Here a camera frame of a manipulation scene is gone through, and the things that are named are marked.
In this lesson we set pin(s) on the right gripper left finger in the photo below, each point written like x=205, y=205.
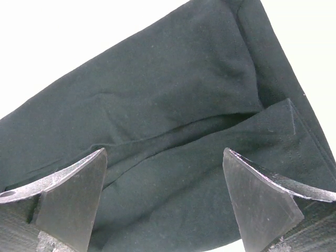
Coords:
x=56, y=212

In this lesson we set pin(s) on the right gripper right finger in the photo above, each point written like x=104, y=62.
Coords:
x=276, y=213

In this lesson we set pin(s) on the black t shirt blue logo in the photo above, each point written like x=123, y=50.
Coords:
x=165, y=103

